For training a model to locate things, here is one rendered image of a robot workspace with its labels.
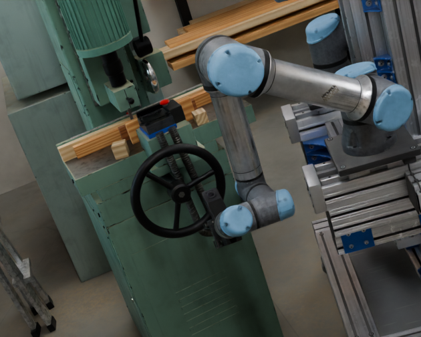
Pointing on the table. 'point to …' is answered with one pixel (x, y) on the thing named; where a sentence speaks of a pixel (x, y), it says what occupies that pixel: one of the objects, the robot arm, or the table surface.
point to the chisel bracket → (119, 96)
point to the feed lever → (141, 47)
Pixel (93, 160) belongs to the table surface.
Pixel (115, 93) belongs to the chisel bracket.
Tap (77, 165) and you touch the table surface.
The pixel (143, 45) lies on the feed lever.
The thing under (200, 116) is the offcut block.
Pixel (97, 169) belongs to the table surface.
